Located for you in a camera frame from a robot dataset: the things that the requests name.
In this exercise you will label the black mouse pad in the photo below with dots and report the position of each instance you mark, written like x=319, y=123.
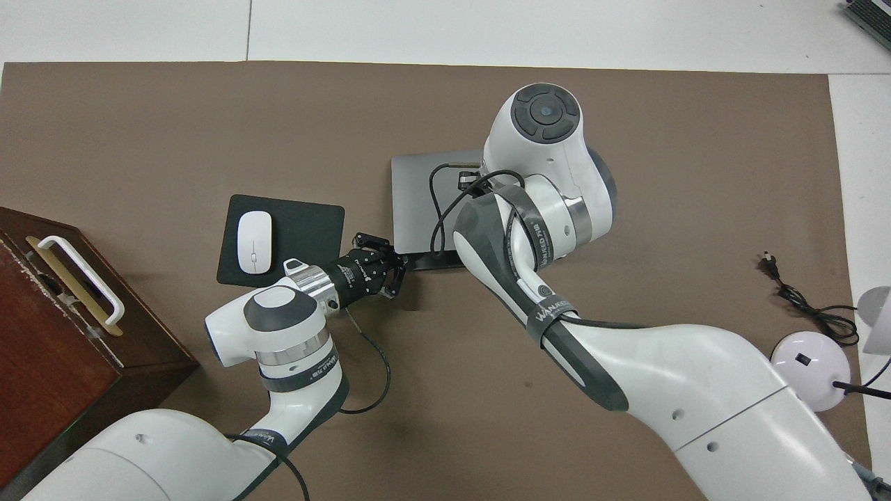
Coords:
x=306, y=229

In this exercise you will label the grey device with keys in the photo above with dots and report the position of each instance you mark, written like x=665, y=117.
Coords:
x=873, y=17

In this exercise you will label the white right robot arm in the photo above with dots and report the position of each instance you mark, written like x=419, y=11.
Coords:
x=696, y=376

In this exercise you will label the white computer mouse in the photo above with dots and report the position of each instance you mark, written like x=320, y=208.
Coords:
x=255, y=242

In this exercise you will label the grey aluminium laptop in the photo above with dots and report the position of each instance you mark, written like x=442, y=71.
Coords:
x=414, y=209

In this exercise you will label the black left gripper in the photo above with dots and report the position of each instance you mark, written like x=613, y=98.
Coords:
x=355, y=278

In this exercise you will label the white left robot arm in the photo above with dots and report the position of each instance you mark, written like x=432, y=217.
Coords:
x=230, y=334

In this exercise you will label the white desk lamp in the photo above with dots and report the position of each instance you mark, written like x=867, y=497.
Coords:
x=807, y=369

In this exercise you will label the brown paper table mat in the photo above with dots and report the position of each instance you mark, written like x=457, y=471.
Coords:
x=209, y=125

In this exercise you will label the dark brown wooden box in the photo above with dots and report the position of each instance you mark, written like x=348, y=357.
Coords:
x=49, y=376

